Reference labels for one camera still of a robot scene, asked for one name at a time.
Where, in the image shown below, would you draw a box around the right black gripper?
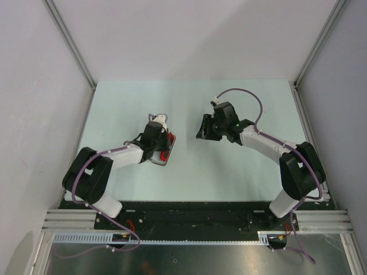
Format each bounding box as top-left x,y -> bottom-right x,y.
196,113 -> 227,141

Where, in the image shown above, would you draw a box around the red sunglasses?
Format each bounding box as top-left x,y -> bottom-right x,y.
159,132 -> 176,163

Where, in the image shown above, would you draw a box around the black glasses case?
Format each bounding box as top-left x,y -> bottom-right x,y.
150,132 -> 176,166

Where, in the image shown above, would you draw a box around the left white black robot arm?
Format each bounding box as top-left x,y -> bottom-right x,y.
62,113 -> 175,229

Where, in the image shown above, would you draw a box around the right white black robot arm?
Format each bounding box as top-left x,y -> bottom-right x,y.
196,101 -> 326,230

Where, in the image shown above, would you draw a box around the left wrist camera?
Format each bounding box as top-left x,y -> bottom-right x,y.
149,113 -> 167,129

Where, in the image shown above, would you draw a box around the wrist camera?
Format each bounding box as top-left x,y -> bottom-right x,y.
210,97 -> 220,107
149,113 -> 167,129

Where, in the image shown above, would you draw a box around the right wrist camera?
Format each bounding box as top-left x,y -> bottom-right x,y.
210,97 -> 220,107

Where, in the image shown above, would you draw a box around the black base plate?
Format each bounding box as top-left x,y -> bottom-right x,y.
58,200 -> 336,241

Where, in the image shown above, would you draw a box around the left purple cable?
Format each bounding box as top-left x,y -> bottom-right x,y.
54,113 -> 142,259

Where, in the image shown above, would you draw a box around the purple cable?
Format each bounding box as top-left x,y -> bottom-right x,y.
54,113 -> 142,259
214,88 -> 323,264

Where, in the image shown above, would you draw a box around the aluminium rail frame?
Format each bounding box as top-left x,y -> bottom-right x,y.
34,80 -> 366,274

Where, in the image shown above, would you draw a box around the white cable duct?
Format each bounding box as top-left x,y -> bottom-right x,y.
53,231 -> 280,246

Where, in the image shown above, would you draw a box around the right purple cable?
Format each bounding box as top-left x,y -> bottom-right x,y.
214,88 -> 323,264

